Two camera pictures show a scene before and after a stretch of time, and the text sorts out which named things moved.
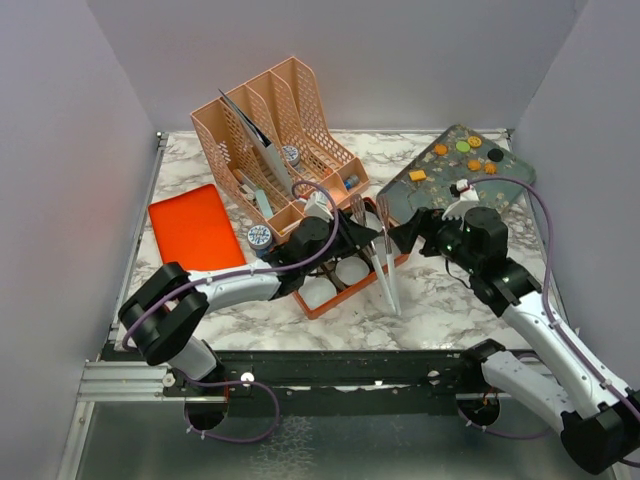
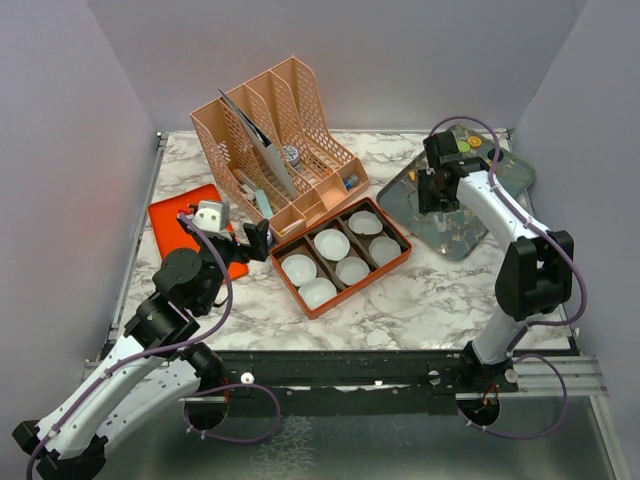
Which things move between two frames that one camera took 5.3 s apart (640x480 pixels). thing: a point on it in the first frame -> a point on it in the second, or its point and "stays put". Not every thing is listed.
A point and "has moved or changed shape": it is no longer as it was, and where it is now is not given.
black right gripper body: x=446 y=237 -> x=430 y=198
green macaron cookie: x=462 y=146 stays put
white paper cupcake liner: x=316 y=291 stays put
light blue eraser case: x=264 y=203 stays put
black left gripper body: x=340 y=246 -> x=230 y=251
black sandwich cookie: x=495 y=154 stays put
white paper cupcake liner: x=379 y=247 stays put
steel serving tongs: x=357 y=204 has moved or changed shape
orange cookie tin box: x=320 y=286 stays put
